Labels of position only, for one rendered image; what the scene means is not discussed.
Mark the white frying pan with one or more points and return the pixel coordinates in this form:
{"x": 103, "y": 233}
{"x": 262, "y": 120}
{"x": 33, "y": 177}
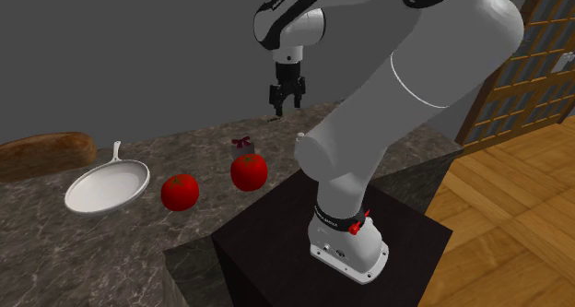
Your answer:
{"x": 107, "y": 187}

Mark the wooden lattice door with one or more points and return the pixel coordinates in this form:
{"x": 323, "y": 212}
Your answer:
{"x": 525, "y": 72}

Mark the red tomato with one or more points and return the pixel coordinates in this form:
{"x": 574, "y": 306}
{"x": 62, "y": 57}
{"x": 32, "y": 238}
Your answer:
{"x": 180, "y": 192}
{"x": 249, "y": 172}

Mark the grey gift box red bow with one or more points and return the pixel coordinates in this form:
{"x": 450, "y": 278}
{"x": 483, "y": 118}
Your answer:
{"x": 242, "y": 146}

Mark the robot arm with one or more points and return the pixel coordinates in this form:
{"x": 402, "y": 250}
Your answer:
{"x": 404, "y": 117}

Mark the brown bread loaf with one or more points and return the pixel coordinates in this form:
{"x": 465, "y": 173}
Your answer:
{"x": 45, "y": 155}

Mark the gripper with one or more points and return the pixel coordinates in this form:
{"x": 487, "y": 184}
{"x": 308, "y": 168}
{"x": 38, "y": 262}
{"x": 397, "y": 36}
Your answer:
{"x": 287, "y": 77}

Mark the dark robot stand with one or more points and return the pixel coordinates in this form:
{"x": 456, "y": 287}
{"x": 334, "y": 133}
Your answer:
{"x": 314, "y": 252}

